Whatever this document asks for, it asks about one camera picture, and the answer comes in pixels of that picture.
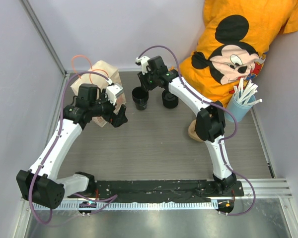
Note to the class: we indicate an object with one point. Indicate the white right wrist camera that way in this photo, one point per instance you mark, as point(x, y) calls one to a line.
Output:
point(144, 63)

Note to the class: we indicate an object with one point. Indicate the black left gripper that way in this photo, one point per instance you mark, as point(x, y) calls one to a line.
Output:
point(117, 120)

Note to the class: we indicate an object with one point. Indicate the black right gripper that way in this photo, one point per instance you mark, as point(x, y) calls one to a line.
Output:
point(142, 78)

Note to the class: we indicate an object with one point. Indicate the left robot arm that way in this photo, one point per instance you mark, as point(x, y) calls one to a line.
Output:
point(40, 183)

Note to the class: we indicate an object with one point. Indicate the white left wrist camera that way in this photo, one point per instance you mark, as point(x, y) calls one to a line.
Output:
point(113, 92)

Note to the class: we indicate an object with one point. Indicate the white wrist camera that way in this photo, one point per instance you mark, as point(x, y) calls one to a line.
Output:
point(113, 92)
point(144, 63)

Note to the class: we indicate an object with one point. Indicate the white slotted cable duct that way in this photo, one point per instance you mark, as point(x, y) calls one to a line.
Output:
point(78, 204)

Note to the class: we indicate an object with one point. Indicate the blue straw holder cup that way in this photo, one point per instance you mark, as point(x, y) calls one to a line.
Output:
point(238, 110)

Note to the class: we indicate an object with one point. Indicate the orange Mickey Mouse pillow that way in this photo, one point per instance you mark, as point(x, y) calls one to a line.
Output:
point(235, 43)

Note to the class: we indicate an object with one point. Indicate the aluminium corner frame post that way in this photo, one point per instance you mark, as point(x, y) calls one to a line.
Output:
point(42, 34)

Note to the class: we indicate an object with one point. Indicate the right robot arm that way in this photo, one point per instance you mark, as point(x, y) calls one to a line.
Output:
point(210, 121)

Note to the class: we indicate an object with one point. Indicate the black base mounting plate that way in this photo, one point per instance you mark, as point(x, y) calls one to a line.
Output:
point(159, 191)

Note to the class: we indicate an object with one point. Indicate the printed paper takeout bag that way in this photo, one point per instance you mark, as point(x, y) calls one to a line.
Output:
point(105, 69)

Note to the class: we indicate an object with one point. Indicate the black coffee cup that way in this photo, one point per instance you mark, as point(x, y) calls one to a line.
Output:
point(140, 97)
point(169, 100)

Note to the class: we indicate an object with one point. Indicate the white wrapped straws bundle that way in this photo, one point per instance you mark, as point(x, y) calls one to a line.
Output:
point(242, 94)

